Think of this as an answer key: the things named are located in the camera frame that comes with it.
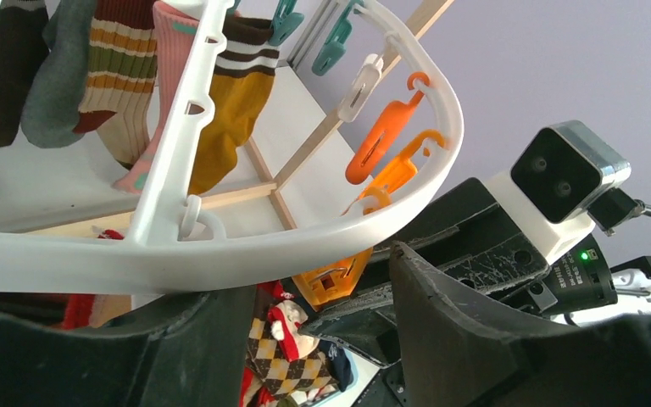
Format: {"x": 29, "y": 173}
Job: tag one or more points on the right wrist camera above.
{"x": 566, "y": 168}

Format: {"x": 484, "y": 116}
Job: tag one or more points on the wooden rack frame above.
{"x": 269, "y": 185}

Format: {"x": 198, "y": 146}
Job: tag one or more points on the brown argyle sock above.
{"x": 280, "y": 377}

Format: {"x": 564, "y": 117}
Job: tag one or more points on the white clothespin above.
{"x": 363, "y": 85}

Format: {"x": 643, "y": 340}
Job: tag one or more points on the white round clip hanger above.
{"x": 302, "y": 215}

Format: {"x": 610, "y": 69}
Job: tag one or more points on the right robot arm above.
{"x": 580, "y": 279}

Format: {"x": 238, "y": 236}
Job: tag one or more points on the mustard yellow sock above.
{"x": 244, "y": 75}

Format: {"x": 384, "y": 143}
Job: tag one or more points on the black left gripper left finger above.
{"x": 179, "y": 350}

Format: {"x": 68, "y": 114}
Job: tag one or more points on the cream multi-striped sock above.
{"x": 120, "y": 78}

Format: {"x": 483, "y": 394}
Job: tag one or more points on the grey sock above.
{"x": 51, "y": 111}

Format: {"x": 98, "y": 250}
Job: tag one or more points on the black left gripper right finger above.
{"x": 461, "y": 348}

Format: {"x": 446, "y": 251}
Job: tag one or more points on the brown white-striped sock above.
{"x": 22, "y": 52}

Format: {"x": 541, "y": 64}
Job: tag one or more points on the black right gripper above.
{"x": 465, "y": 234}

